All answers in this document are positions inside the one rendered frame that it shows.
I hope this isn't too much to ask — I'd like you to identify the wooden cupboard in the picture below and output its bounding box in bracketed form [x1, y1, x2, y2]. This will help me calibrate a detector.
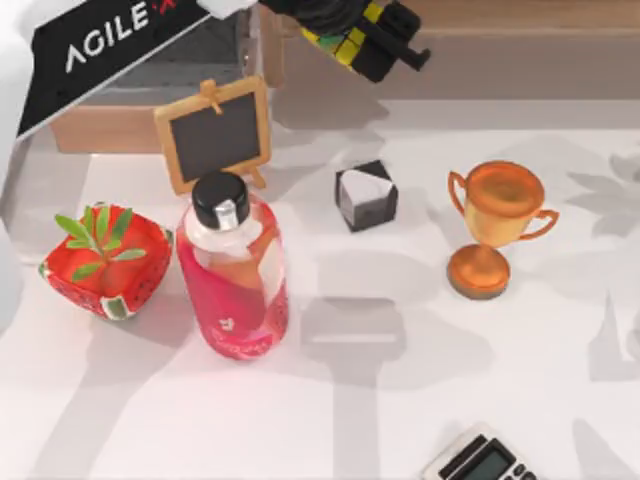
[258, 0, 640, 102]

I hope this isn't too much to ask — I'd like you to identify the pale wooden drawer front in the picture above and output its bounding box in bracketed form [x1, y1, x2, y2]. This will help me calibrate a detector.
[49, 101, 175, 155]

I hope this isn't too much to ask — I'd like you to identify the grey calculator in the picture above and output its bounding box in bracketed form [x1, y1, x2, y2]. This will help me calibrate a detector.
[421, 421, 542, 480]

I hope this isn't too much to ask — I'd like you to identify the pink bottle with black cap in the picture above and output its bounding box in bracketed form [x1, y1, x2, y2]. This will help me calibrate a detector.
[175, 170, 291, 363]

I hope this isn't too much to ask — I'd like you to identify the black and white cube box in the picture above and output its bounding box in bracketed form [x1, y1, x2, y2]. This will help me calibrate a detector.
[334, 159, 400, 234]

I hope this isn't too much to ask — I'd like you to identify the green leafy plant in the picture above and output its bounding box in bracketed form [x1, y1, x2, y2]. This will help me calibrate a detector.
[54, 205, 149, 282]

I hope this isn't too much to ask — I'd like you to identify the bronze trophy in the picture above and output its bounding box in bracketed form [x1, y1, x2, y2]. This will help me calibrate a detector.
[445, 159, 561, 302]

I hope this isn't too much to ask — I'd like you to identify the yellow and green puzzle cube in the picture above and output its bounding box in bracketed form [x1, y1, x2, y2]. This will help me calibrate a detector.
[299, 0, 387, 70]

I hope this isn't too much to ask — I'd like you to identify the red watermelon plant pot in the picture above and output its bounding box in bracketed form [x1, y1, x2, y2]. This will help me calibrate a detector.
[38, 201, 175, 323]

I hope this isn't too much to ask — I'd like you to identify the wooden framed blackboard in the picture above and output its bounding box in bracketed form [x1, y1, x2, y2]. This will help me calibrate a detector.
[152, 74, 273, 197]

